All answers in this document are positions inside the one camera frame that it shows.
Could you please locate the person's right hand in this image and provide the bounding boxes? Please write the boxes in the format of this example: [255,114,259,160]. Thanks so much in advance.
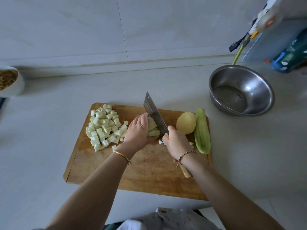
[162,125,196,163]

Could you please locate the person's left hand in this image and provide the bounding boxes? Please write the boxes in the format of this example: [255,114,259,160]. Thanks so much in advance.
[116,112,159,155]

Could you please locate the pile of white diced vegetable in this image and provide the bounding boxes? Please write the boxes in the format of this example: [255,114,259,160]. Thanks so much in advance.
[147,116,161,139]

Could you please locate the peeled yellow potato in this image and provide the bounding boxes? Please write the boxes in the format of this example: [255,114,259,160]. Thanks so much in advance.
[176,111,197,135]

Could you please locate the peeled green cucumber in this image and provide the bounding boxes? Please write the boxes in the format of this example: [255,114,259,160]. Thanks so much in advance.
[194,108,212,155]

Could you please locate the pale green cabbage vegetable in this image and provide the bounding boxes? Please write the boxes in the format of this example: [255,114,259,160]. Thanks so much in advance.
[85,104,129,152]

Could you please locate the cleaver with wooden handle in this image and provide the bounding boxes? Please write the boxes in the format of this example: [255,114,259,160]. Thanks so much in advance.
[143,91,193,179]

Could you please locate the person's left forearm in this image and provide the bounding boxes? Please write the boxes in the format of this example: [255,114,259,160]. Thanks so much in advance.
[45,148,132,230]

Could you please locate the person's right forearm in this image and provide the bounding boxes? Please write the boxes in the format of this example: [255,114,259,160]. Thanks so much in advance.
[178,153,286,230]

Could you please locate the gold bangle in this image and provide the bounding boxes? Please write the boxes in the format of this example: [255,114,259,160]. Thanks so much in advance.
[113,150,132,166]

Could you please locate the wooden cutting board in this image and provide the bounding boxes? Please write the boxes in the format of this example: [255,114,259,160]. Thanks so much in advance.
[63,102,214,201]

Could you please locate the white patterned garment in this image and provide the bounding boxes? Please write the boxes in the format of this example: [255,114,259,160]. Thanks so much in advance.
[117,207,221,230]

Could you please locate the dark green trousers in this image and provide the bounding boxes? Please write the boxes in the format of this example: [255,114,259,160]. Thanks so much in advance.
[103,208,212,230]

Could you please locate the deep stainless steel bowl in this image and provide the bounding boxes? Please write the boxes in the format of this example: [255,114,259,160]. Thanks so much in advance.
[209,65,275,117]

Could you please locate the light blue plastic board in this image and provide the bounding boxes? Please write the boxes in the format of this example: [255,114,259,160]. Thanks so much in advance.
[241,17,307,63]

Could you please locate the white bowl of noodles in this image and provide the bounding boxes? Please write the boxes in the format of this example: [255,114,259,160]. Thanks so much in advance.
[0,66,26,98]

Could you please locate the dark green bottle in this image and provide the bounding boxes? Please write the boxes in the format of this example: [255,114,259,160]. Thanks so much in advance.
[271,28,307,73]

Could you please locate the braided cord bracelet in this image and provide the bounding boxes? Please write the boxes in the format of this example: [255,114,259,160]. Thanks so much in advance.
[176,150,197,168]

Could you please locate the wall tap with hose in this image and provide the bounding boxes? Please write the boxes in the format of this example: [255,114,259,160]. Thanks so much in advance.
[228,33,251,52]

